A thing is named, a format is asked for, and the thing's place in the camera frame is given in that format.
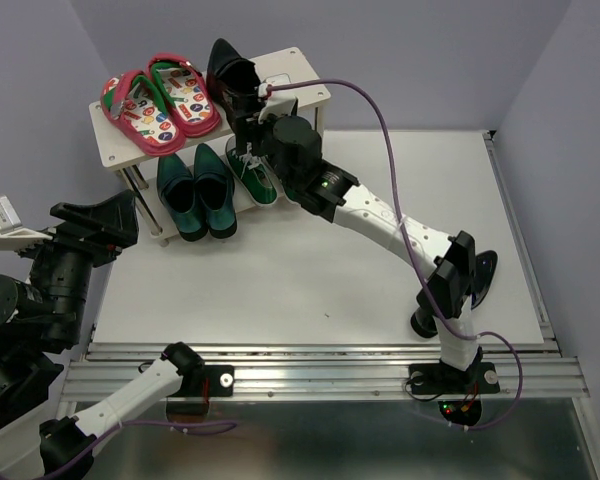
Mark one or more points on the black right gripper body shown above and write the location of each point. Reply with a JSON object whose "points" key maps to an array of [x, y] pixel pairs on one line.
{"points": [[267, 150]]}

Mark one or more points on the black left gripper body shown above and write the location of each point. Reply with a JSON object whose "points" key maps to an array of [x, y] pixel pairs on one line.
{"points": [[70, 263]]}

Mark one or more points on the green canvas sneaker white laces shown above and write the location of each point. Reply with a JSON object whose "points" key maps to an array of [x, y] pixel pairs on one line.
{"points": [[290, 195]]}

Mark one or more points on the black patent loafer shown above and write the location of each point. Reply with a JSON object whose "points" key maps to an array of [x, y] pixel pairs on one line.
{"points": [[482, 280], [232, 82]]}

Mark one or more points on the dark green leather loafer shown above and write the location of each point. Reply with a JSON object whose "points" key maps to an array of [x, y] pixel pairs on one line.
{"points": [[214, 184]]}

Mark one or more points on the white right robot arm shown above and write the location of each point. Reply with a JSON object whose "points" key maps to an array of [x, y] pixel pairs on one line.
{"points": [[445, 264]]}

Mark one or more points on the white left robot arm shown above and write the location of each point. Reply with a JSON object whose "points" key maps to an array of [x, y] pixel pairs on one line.
{"points": [[41, 316]]}

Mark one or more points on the white two-tier shoe shelf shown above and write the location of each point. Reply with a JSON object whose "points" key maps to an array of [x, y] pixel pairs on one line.
{"points": [[118, 154]]}

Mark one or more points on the red patterned slipper right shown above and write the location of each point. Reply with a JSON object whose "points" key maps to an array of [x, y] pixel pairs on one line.
{"points": [[184, 90]]}

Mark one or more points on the red patterned slipper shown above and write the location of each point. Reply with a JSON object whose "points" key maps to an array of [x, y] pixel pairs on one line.
{"points": [[184, 90], [133, 104]]}

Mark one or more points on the red patterned slipper left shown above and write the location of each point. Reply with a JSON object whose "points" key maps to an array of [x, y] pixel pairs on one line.
{"points": [[133, 104]]}

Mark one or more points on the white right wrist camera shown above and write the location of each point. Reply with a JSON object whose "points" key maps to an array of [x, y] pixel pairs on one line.
{"points": [[278, 101]]}

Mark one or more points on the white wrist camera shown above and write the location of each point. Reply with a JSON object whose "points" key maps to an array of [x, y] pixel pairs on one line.
{"points": [[13, 235], [278, 101]]}

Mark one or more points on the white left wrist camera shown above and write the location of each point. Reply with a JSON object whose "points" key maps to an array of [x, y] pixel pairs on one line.
{"points": [[13, 235]]}

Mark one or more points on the aluminium table edge rail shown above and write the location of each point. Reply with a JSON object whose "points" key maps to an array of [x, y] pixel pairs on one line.
{"points": [[527, 266]]}

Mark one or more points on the aluminium front mounting rail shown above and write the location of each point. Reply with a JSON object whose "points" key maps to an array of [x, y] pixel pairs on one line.
{"points": [[325, 372]]}

